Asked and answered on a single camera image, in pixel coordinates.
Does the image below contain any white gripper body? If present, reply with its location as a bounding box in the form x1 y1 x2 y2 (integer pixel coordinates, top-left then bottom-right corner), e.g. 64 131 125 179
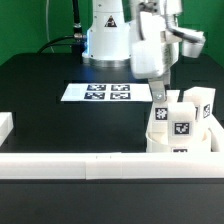
130 12 179 79

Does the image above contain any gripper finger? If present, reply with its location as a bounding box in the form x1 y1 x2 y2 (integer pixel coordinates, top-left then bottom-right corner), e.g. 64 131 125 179
148 78 166 102

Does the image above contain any white round stool seat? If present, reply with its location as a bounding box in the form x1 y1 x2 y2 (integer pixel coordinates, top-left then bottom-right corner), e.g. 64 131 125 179
146 130 211 153

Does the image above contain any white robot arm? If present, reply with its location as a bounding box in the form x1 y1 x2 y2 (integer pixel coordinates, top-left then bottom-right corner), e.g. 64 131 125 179
82 0 205 102

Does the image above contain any white sheet with tags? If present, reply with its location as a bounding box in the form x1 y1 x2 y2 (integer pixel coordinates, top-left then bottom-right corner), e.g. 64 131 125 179
61 83 152 102

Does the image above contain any white front fence bar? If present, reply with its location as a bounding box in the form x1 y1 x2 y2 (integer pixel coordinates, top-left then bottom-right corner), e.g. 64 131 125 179
0 152 224 180

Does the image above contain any white left fence bar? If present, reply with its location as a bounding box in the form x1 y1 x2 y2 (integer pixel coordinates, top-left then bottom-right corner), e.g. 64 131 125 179
0 112 14 146

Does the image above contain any black cable with connector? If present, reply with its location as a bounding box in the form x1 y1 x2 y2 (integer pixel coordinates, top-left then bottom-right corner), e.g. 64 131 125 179
37 0 88 54

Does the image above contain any thin white cable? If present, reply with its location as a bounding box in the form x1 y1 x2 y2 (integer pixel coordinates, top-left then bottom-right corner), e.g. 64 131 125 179
45 0 55 54

